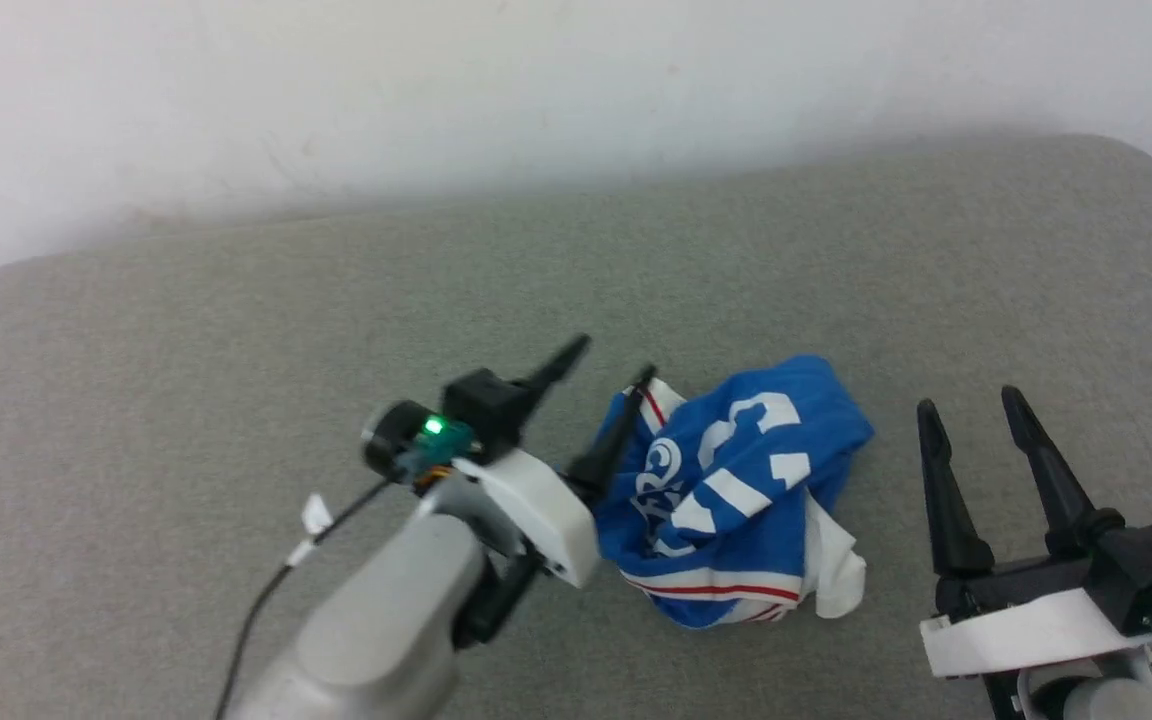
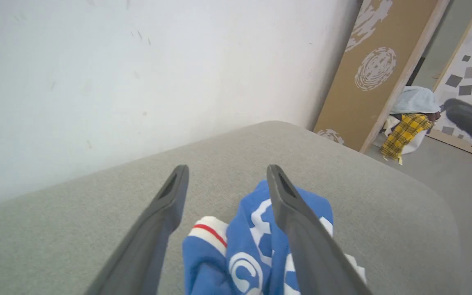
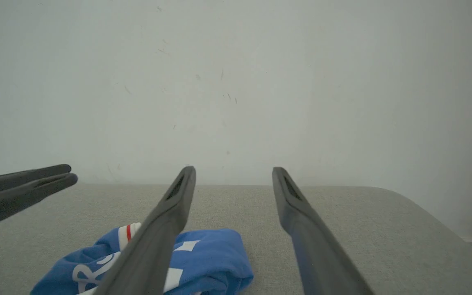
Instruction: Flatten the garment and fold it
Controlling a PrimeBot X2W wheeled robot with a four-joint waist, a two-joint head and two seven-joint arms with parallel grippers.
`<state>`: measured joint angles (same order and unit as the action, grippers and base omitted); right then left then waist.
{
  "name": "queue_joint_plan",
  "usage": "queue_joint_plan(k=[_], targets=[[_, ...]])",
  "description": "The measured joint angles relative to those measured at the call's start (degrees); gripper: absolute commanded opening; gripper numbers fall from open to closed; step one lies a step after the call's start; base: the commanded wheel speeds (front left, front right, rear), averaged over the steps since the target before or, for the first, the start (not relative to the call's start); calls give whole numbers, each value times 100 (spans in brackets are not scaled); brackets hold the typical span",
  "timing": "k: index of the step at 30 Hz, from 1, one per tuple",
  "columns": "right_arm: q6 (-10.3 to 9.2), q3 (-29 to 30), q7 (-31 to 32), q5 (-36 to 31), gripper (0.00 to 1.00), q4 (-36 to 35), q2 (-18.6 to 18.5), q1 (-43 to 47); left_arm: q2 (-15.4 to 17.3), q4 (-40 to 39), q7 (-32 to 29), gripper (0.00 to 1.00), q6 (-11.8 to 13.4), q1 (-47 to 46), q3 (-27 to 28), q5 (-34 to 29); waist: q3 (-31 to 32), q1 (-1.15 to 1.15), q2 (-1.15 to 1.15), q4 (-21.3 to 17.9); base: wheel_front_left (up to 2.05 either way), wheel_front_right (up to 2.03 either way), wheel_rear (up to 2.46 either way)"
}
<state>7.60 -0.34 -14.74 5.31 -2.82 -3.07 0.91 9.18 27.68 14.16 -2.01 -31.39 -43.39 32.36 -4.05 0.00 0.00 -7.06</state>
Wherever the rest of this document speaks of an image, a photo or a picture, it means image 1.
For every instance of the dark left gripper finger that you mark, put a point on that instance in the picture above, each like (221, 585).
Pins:
(608, 450)
(551, 375)

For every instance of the grey fabric sofa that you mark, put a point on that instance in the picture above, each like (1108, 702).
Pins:
(236, 350)

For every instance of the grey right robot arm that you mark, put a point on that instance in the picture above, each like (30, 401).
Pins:
(1106, 700)

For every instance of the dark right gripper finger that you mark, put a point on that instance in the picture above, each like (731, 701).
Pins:
(951, 510)
(1056, 480)

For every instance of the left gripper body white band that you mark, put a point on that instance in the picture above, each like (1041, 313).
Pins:
(536, 510)

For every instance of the blue white jersey garment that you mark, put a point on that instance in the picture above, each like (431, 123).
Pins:
(736, 490)

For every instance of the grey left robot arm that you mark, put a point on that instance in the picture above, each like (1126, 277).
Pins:
(386, 620)

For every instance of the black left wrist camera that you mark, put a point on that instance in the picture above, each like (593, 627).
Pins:
(396, 435)

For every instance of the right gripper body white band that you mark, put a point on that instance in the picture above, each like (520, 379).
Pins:
(1026, 630)

